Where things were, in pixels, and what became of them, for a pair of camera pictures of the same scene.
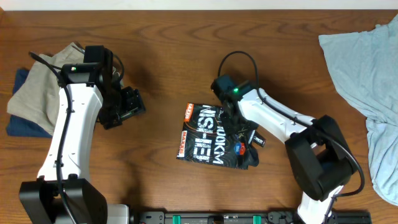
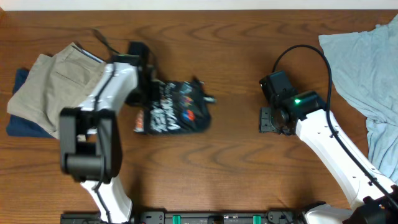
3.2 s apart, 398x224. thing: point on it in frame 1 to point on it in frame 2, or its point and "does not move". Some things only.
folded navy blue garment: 19,127 does not move
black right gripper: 229,128 to 264,124
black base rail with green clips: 242,217 does not move
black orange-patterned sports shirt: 204,137 to 177,107
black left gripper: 135,105 to 155,96
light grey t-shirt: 365,65 does not move
